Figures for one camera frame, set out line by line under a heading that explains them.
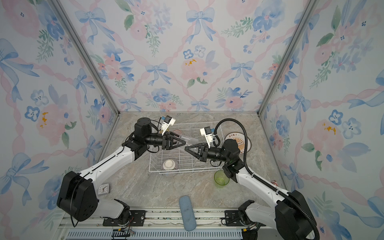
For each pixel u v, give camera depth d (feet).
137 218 2.42
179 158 3.05
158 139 2.13
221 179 2.81
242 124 1.80
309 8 2.27
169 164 2.75
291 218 1.31
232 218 2.40
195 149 2.16
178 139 2.17
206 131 2.06
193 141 2.17
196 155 2.10
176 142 2.15
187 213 2.42
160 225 2.41
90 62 2.94
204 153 1.99
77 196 1.36
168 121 2.16
